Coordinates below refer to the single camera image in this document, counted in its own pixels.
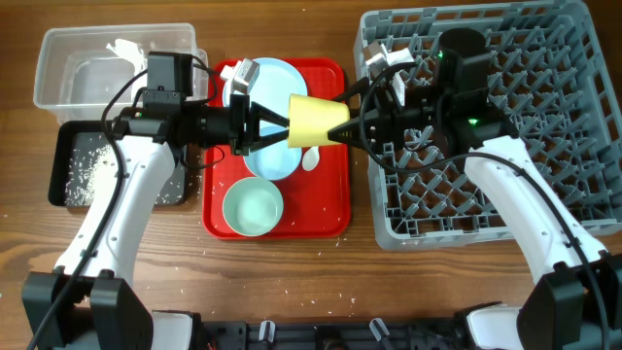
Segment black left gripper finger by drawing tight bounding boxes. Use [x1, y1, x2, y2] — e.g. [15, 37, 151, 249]
[250, 126, 289, 153]
[250, 102, 290, 127]

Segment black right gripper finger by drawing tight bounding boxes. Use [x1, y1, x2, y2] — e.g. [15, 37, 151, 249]
[328, 117, 384, 149]
[332, 77, 370, 102]

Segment light blue bowl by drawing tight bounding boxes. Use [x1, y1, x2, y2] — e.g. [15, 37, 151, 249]
[243, 140, 302, 181]

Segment yellow plastic cup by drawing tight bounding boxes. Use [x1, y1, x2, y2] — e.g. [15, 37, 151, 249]
[288, 94, 350, 148]

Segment light green bowl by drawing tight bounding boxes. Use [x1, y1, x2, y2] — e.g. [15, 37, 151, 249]
[222, 177, 284, 237]

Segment white rice grains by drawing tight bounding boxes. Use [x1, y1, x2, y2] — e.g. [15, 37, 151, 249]
[61, 132, 186, 207]

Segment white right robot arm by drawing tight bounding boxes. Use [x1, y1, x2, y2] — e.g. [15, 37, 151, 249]
[328, 28, 621, 349]

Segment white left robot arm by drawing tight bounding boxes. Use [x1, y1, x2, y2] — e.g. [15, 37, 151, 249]
[22, 52, 290, 349]

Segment black waste tray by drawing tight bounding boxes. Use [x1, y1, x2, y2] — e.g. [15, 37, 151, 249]
[48, 119, 190, 209]

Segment clear plastic waste bin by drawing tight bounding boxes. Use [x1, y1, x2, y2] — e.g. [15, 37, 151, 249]
[33, 23, 207, 124]

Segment grey dishwasher rack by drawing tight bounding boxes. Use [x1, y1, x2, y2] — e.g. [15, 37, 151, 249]
[354, 1, 621, 250]

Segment large light blue plate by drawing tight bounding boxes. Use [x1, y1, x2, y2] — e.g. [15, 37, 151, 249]
[222, 57, 307, 118]

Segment white plastic spoon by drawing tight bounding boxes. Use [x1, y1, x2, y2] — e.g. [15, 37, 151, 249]
[301, 146, 320, 171]

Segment red serving tray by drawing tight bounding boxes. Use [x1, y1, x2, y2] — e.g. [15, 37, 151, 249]
[202, 57, 351, 241]

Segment white crumpled paper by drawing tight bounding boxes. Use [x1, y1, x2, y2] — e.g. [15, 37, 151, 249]
[106, 39, 147, 74]

